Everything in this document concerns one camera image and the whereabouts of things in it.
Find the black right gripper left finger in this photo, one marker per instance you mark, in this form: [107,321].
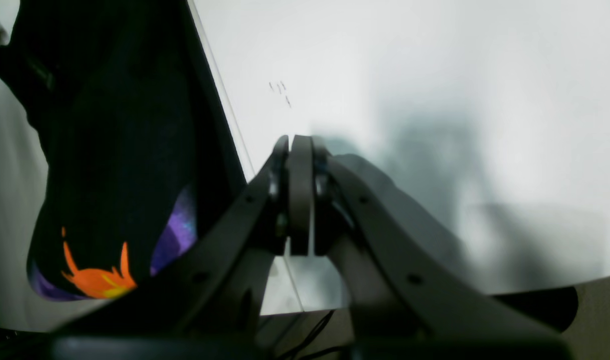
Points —
[205,305]

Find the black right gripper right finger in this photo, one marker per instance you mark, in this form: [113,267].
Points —
[407,301]

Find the black T-shirt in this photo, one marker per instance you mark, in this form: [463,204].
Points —
[141,161]

